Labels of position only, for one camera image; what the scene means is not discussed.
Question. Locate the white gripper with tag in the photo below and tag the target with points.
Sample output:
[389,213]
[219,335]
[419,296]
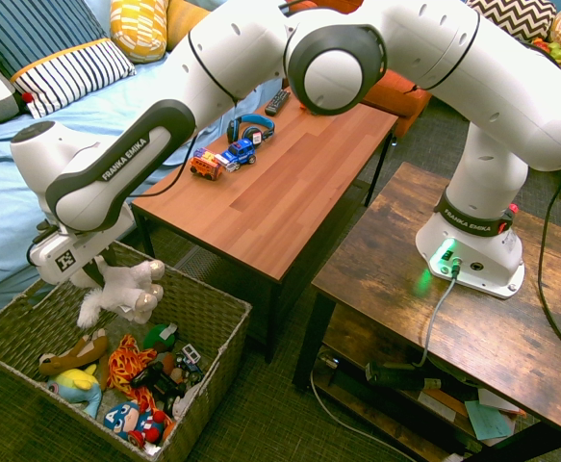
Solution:
[58,257]

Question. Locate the white stuffed toy animal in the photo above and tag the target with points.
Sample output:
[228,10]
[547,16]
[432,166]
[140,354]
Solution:
[121,289]

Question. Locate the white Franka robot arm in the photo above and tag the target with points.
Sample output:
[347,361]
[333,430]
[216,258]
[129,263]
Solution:
[338,67]

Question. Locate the grey woven wicker basket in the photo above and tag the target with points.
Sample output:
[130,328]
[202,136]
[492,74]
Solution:
[198,308]

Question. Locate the black toy controller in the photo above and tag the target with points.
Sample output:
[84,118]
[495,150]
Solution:
[152,377]

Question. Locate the small white blue toy truck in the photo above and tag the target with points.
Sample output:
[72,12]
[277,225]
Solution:
[189,357]

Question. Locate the orange toy bus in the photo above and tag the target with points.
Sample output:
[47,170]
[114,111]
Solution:
[205,166]

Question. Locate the blue toy car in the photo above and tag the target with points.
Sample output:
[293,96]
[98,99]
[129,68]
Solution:
[239,153]

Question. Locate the green round plush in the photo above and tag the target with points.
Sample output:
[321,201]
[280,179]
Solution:
[157,337]

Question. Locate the brown sloth plush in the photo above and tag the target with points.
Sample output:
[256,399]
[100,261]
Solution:
[75,356]

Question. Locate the orange flame pattern plush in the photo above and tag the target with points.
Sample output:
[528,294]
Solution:
[126,366]

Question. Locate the yellow blue pony plush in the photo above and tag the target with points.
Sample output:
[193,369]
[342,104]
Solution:
[80,387]

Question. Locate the Captain America plush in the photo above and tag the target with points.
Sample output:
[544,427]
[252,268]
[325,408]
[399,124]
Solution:
[126,418]

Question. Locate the reddish wood coffee table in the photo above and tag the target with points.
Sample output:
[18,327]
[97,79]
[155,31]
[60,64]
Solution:
[270,202]

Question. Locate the white navy striped pillow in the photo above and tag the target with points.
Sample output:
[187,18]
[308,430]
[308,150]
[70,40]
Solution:
[68,74]

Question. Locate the blue black headphones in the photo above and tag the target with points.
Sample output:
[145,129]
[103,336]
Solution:
[253,120]

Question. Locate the yellow white patterned pillow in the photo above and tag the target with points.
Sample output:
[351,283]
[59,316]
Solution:
[138,29]

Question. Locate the black remote control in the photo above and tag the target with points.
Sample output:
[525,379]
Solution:
[278,102]

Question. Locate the dark blue striped pillow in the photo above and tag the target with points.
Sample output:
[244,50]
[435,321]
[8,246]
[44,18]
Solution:
[34,29]

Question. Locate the mustard rectangular pillow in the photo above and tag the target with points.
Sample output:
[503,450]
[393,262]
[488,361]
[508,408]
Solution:
[181,24]

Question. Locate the black power adapter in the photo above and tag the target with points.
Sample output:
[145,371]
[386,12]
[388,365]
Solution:
[395,375]

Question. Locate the large orange tufted ottoman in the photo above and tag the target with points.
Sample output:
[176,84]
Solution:
[395,101]

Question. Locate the rustic brown side table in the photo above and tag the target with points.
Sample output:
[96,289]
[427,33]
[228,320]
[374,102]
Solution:
[477,337]

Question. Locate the white paper sheets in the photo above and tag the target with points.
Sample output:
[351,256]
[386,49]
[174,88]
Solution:
[496,399]

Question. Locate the teal paper envelope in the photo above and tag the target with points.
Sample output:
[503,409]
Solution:
[489,421]

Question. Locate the black white chevron pillow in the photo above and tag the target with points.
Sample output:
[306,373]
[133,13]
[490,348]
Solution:
[516,19]

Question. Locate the bowl of fruit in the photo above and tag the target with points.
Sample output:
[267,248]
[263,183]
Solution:
[552,48]

